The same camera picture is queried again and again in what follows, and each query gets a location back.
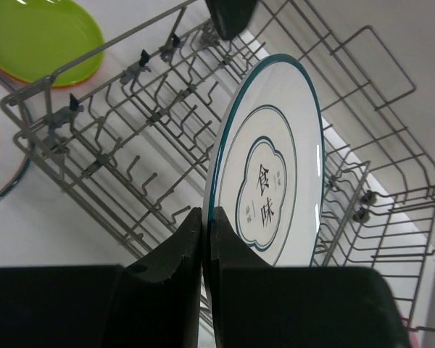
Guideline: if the white plate orange sunburst pattern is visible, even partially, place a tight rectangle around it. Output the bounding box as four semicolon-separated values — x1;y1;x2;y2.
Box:
0;68;33;210

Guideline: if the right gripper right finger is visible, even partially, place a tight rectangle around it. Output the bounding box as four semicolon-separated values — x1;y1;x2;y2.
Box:
210;207;410;347

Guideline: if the lime green plate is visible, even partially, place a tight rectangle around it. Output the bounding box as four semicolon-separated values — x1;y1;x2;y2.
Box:
0;1;104;83

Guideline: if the grey wire dish rack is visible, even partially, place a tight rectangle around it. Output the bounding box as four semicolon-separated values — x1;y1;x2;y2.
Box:
4;1;435;347

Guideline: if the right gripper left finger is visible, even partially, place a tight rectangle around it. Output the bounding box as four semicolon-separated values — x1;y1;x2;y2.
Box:
0;208;202;347

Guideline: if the plain white plate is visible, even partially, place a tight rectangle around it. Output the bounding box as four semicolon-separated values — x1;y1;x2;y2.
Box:
202;54;326;267

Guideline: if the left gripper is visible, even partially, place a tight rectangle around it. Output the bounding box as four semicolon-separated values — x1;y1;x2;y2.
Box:
205;0;258;40

